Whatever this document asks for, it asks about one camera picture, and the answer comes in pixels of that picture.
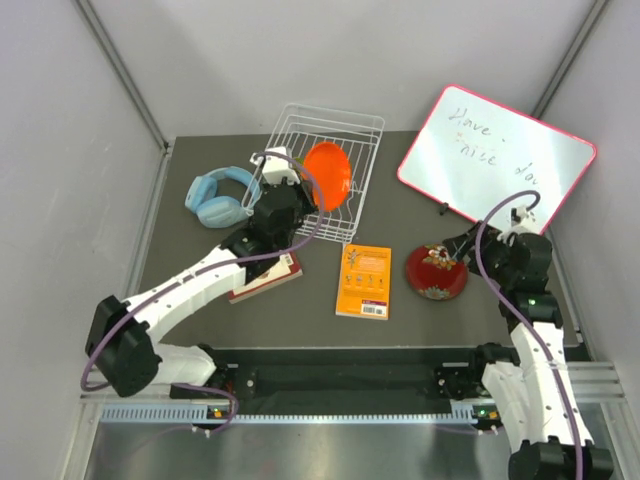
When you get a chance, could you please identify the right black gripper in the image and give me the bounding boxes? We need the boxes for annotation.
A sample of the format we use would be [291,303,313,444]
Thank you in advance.
[442,220,517,287]

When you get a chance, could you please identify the red floral plate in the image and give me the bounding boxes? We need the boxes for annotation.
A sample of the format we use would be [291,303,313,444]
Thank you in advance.
[405,243,469,301]

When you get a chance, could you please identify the orange plastic plate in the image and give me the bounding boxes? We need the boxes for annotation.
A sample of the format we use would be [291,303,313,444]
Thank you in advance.
[303,142,352,212]

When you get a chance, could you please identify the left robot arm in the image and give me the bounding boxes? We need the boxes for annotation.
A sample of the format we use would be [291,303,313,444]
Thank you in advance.
[85,180,322,397]

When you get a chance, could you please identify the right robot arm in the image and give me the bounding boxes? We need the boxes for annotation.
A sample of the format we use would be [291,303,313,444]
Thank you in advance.
[444,224,614,479]

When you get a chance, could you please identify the light blue headphones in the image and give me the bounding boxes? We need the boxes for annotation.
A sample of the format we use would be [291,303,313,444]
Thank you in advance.
[184,166,261,229]

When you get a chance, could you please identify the red and white book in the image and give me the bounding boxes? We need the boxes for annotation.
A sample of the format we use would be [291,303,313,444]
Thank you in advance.
[228,252,303,304]

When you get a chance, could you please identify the pink framed whiteboard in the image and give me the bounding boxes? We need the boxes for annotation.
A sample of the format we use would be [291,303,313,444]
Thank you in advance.
[397,85,597,234]

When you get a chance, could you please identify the orange paperback book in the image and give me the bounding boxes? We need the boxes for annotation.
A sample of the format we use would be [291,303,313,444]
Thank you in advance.
[335,243,392,321]

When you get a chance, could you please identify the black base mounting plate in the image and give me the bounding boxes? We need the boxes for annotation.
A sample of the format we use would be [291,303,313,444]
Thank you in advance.
[168,349,501,404]

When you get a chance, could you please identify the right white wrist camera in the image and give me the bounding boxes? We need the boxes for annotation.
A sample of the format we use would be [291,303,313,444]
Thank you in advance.
[499,206,540,242]

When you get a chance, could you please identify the white wire dish rack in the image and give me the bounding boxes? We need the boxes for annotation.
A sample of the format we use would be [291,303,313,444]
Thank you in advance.
[242,104,385,244]

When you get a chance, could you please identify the grey slotted cable duct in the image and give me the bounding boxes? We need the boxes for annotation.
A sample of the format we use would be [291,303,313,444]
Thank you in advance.
[100,404,501,425]

